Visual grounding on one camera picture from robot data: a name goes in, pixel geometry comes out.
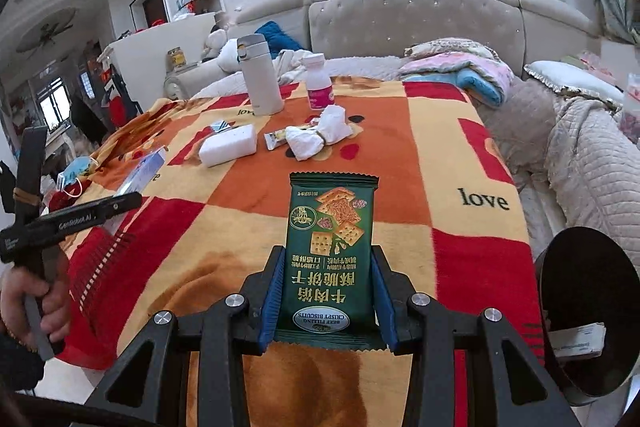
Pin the white thermos bottle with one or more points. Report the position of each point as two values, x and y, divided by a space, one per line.
260 77

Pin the white clothes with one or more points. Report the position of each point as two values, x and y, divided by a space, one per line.
295 64

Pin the green biscuit packet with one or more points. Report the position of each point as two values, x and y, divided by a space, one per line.
330 257

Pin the window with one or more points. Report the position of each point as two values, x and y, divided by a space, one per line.
52 102

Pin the grey tufted headboard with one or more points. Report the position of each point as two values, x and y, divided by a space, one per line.
415 17

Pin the white paper box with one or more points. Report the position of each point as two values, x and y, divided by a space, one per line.
580 342

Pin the ceiling fan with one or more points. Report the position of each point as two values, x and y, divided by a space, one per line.
47 34

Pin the white cabinet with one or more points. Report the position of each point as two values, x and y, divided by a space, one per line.
150 52

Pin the white foam block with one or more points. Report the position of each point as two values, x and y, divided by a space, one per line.
227 147

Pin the folded floral quilt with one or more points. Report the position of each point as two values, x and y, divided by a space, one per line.
460 69

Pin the red orange printed blanket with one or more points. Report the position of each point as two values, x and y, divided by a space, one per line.
425 187

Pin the black trash bin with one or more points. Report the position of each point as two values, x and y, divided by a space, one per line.
590 287

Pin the blue cloth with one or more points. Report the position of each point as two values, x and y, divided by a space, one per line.
275 37

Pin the white pill bottle pink label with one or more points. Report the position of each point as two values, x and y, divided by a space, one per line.
319 84

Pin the small blue white box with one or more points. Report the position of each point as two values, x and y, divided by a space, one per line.
221 127

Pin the long white medicine box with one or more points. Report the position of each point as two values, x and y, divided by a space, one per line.
145 169

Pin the white plush toy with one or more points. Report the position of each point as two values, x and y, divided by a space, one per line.
225 52

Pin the blue face mask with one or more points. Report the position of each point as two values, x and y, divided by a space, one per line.
75 177

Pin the white ruffled pillow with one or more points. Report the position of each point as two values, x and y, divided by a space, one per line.
570 79

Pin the person's left hand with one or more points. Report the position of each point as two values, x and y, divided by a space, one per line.
15 302

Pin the yellow snack packet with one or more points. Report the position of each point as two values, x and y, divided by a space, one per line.
277 138

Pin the grey quilted bedspread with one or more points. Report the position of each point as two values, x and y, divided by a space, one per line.
575 167

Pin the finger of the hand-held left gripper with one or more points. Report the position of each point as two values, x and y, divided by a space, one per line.
120 203

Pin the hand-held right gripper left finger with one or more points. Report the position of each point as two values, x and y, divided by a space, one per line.
267 302

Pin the yellow jar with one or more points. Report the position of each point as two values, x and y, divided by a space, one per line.
175 57

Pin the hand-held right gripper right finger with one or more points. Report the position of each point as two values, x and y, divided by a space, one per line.
385 307

